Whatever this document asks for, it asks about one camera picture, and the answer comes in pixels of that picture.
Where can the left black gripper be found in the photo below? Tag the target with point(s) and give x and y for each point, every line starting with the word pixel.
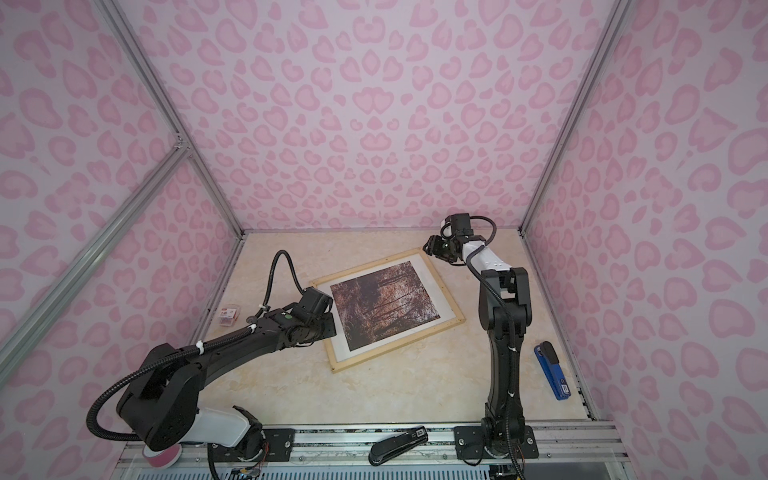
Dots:
pixel 331 326

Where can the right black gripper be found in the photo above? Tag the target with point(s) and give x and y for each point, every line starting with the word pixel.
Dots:
pixel 436 247

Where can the autumn forest photo print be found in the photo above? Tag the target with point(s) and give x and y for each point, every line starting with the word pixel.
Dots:
pixel 381 304

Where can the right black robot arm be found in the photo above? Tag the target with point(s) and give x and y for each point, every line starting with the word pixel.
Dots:
pixel 505 312

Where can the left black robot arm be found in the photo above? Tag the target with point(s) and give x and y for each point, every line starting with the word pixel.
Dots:
pixel 161 406

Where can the small clear pin box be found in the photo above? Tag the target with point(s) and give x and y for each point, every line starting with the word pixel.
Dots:
pixel 228 315

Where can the black stapler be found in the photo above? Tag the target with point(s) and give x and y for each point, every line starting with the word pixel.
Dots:
pixel 394 446

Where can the blue stapler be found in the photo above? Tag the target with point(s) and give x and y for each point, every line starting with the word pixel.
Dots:
pixel 552 370

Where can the pink white tape roll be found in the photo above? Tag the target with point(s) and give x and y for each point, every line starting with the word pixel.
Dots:
pixel 164 458

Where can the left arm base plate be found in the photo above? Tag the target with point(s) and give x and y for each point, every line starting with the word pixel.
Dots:
pixel 270 445

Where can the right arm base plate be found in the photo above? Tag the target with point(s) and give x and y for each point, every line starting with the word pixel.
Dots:
pixel 472 444

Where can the aluminium mounting rail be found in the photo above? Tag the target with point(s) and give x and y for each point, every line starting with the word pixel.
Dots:
pixel 568 450

